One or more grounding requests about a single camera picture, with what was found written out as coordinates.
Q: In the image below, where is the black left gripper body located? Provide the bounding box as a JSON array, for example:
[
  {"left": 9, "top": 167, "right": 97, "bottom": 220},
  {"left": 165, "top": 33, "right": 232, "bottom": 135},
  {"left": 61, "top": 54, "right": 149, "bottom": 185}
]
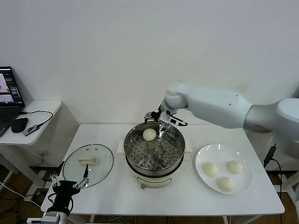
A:
[{"left": 49, "top": 180, "right": 81, "bottom": 213}]

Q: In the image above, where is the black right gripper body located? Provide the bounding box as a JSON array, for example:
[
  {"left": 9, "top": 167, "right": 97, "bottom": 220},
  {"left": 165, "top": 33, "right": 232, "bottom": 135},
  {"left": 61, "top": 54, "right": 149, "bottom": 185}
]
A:
[{"left": 151, "top": 105, "right": 174, "bottom": 125}]

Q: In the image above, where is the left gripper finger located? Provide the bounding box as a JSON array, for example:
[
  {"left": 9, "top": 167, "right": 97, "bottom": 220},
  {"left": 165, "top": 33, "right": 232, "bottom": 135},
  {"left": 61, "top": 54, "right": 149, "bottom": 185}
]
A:
[
  {"left": 49, "top": 173, "right": 61, "bottom": 187},
  {"left": 72, "top": 163, "right": 91, "bottom": 190}
]

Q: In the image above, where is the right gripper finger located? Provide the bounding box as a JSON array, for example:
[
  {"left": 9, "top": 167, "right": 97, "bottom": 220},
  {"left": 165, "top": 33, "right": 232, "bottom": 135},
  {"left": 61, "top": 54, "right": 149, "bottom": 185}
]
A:
[
  {"left": 158, "top": 122, "right": 175, "bottom": 139},
  {"left": 143, "top": 111, "right": 156, "bottom": 124}
]

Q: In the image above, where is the white steamed baozi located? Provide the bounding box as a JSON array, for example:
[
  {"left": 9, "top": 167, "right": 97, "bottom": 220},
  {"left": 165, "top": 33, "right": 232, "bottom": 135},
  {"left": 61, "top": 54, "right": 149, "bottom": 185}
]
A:
[
  {"left": 142, "top": 128, "right": 157, "bottom": 141},
  {"left": 216, "top": 176, "right": 235, "bottom": 194},
  {"left": 202, "top": 162, "right": 219, "bottom": 177},
  {"left": 226, "top": 160, "right": 243, "bottom": 175}
]

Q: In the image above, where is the glass lid with cream handle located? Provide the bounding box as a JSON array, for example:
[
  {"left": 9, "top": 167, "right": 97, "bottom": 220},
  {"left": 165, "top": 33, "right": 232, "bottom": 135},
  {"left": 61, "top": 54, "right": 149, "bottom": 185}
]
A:
[{"left": 62, "top": 144, "right": 114, "bottom": 189}]

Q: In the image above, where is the perforated steel steamer basket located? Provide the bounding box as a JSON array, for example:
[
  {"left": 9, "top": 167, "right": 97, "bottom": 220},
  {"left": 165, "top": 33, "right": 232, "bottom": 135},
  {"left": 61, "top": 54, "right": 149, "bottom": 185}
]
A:
[{"left": 123, "top": 120, "right": 186, "bottom": 172}]

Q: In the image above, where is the white round plate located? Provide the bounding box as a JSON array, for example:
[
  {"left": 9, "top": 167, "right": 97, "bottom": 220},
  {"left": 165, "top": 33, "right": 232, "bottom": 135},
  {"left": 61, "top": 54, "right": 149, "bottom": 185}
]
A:
[{"left": 195, "top": 144, "right": 254, "bottom": 196}]

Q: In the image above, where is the small black stickered device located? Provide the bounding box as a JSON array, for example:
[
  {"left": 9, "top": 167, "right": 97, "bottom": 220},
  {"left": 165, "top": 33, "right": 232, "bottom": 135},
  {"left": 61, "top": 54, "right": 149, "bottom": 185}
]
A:
[{"left": 24, "top": 125, "right": 39, "bottom": 137}]

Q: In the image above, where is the cream electric cooker pot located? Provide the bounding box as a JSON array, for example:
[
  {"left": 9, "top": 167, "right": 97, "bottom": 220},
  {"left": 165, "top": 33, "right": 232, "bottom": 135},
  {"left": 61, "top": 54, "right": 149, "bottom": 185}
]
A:
[{"left": 116, "top": 139, "right": 192, "bottom": 190}]

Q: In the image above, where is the white rounded side table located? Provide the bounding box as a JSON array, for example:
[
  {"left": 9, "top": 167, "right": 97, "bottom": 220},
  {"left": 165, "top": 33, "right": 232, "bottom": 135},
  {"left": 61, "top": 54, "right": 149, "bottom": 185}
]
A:
[{"left": 0, "top": 100, "right": 63, "bottom": 194}]

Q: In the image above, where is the black computer mouse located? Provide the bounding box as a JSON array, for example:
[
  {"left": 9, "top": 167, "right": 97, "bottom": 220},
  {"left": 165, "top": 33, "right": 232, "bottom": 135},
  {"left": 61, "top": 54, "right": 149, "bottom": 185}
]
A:
[{"left": 11, "top": 118, "right": 29, "bottom": 134}]

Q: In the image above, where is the open black laptop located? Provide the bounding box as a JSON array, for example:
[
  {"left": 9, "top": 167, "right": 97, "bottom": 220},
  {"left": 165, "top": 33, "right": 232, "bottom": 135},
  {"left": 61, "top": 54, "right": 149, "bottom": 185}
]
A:
[{"left": 0, "top": 66, "right": 26, "bottom": 138}]

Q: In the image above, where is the white labelled side table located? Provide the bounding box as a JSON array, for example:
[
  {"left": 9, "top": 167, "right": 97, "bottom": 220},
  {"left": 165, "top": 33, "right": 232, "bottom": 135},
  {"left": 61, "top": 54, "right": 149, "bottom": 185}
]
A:
[{"left": 275, "top": 137, "right": 299, "bottom": 206}]

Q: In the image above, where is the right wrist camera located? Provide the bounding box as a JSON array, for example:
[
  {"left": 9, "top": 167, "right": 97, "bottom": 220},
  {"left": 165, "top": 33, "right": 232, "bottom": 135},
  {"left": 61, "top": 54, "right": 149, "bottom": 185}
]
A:
[{"left": 167, "top": 116, "right": 189, "bottom": 128}]

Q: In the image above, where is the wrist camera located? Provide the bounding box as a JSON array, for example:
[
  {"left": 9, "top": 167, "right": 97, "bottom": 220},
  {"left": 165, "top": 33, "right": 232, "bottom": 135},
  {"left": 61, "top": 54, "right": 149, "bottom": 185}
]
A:
[
  {"left": 167, "top": 116, "right": 189, "bottom": 128},
  {"left": 26, "top": 217, "right": 47, "bottom": 224}
]

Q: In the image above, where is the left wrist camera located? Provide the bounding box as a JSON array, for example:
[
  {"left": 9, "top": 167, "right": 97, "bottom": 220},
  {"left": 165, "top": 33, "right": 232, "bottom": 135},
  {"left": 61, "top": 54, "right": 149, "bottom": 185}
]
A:
[{"left": 26, "top": 217, "right": 47, "bottom": 224}]

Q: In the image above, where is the thin black device cable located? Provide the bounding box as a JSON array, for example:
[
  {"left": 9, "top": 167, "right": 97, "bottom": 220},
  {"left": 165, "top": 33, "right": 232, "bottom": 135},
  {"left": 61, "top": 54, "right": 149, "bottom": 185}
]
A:
[{"left": 19, "top": 110, "right": 54, "bottom": 128}]

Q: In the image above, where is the black cable with adapter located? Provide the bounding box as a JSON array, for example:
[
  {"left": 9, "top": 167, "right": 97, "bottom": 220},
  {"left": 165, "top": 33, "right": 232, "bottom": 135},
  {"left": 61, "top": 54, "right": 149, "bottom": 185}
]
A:
[{"left": 263, "top": 142, "right": 283, "bottom": 196}]

